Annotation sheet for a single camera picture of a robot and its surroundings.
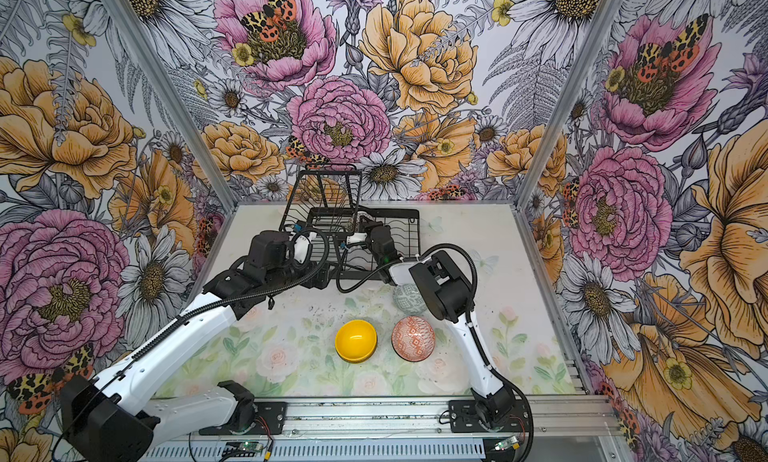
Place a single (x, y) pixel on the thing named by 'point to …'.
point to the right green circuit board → (508, 443)
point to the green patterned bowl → (408, 298)
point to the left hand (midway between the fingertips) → (320, 270)
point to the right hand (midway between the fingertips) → (369, 217)
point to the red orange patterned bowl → (413, 339)
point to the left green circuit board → (249, 446)
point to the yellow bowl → (356, 341)
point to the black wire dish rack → (325, 207)
